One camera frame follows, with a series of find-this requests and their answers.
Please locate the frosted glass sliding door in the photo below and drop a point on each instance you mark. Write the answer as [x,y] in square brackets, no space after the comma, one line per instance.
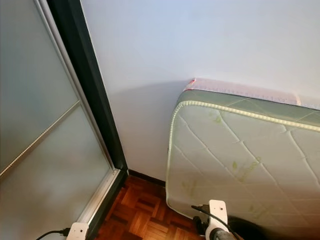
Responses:
[40,100]

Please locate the dark door frame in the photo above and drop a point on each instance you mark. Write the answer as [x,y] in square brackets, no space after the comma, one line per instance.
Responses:
[80,65]

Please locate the dark wooden baseboard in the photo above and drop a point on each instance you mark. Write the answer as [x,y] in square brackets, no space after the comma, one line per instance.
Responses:
[147,177]

